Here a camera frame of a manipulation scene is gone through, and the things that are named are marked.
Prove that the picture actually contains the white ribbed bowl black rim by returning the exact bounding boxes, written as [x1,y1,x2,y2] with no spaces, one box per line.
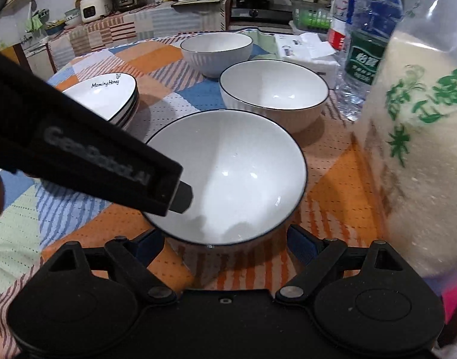
[144,109,308,249]

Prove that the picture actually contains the white plate with black rim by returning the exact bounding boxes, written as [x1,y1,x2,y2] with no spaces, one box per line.
[63,73,140,130]

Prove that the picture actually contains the white small rice cooker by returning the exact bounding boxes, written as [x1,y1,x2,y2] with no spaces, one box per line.
[80,0,112,24]

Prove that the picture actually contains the white ribbed bowl far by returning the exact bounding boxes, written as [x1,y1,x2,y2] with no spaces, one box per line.
[180,32,253,79]

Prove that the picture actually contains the white ribbed bowl middle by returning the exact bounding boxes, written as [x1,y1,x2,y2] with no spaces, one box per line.
[219,59,329,134]

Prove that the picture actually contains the clear bag of rice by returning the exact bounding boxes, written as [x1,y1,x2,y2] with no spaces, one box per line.
[355,0,457,277]

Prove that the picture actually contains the patchwork counter cloth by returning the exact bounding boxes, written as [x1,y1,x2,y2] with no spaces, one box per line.
[48,0,232,70]

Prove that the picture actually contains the white tissue pack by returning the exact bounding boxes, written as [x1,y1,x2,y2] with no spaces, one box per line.
[274,33,340,74]

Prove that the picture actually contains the red label water bottle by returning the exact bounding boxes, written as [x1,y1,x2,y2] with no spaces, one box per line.
[328,0,349,52]

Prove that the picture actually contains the green plastic basket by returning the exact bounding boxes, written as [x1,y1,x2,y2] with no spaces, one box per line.
[291,0,332,33]

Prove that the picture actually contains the green label water bottle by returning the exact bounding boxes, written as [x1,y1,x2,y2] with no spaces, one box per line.
[335,0,403,121]

